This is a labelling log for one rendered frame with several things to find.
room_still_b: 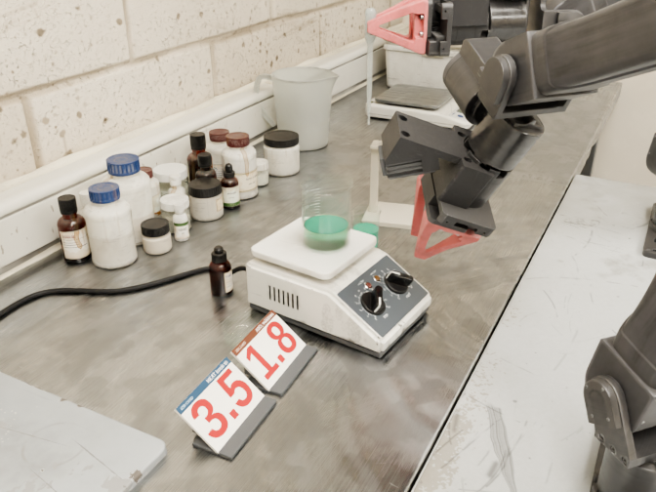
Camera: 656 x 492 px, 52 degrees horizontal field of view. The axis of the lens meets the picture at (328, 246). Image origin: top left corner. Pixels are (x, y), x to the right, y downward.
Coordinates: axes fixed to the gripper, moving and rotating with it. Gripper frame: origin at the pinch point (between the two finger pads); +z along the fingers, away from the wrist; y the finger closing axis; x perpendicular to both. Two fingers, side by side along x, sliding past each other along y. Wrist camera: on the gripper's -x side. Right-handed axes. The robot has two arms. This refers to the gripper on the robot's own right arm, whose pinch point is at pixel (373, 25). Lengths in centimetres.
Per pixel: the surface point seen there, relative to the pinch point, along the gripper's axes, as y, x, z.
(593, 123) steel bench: -57, 34, -60
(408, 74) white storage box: -89, 28, -23
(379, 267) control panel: 17.8, 26.1, 1.5
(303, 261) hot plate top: 19.9, 23.3, 11.0
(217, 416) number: 38, 30, 21
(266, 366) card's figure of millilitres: 30.5, 30.3, 15.8
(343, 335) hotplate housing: 25.6, 30.3, 6.8
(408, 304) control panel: 21.9, 29.0, -1.5
